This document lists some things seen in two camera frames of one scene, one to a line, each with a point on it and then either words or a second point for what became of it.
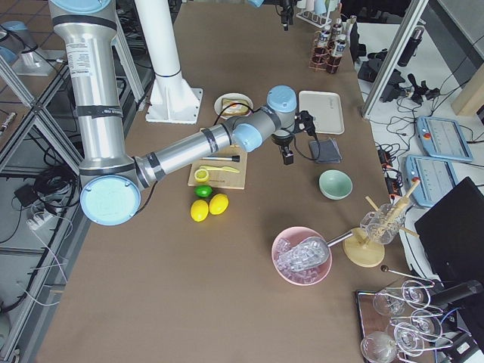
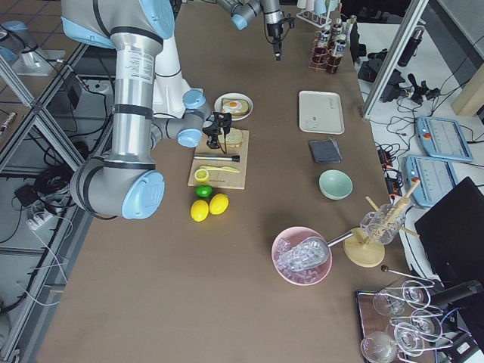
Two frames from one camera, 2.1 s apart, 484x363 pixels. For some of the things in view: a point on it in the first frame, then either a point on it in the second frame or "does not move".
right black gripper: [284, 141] → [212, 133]
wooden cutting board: [223, 178] does not move
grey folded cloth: [325, 150] does not move
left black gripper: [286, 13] → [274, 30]
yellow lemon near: [199, 210] does not move
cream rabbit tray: [327, 109] does not move
